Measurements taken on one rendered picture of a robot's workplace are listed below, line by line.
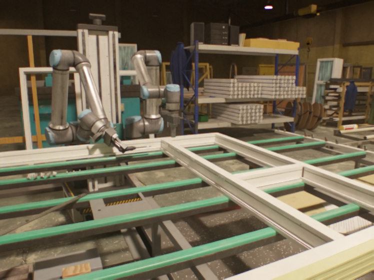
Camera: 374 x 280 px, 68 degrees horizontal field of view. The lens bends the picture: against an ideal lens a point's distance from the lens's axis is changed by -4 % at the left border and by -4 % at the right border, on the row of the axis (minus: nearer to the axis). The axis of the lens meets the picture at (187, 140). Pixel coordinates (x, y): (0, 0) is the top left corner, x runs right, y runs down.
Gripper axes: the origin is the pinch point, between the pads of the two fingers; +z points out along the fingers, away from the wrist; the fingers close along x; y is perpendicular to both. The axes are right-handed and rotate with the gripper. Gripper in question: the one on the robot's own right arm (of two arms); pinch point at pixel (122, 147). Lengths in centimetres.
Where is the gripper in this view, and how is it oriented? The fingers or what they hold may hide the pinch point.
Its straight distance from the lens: 177.2
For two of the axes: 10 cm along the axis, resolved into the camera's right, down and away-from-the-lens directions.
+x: -3.1, 5.0, 8.1
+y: 5.6, -5.9, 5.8
